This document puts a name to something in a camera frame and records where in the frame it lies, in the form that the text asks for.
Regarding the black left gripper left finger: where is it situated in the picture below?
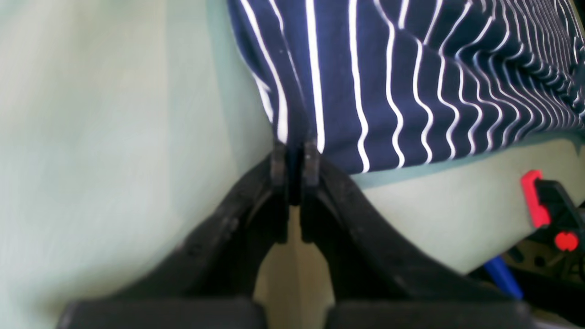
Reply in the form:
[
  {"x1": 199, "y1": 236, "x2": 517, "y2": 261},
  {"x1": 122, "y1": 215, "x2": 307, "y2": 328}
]
[{"x1": 57, "y1": 142, "x2": 288, "y2": 329}]

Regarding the navy white striped T-shirt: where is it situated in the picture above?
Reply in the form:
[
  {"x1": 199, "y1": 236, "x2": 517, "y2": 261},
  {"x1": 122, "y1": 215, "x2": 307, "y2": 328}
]
[{"x1": 227, "y1": 0, "x2": 584, "y2": 174}]

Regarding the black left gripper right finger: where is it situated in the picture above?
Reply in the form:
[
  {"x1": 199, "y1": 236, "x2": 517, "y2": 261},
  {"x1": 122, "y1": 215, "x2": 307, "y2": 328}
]
[{"x1": 299, "y1": 140, "x2": 533, "y2": 329}]

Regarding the blue orange clamp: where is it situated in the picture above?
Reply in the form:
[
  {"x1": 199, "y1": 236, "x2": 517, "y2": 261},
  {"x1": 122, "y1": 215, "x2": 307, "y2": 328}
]
[{"x1": 470, "y1": 170, "x2": 584, "y2": 327}]

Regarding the light green table cloth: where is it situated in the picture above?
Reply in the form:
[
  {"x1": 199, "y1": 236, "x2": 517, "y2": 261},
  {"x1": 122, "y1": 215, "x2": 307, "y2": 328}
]
[{"x1": 0, "y1": 0, "x2": 584, "y2": 329}]

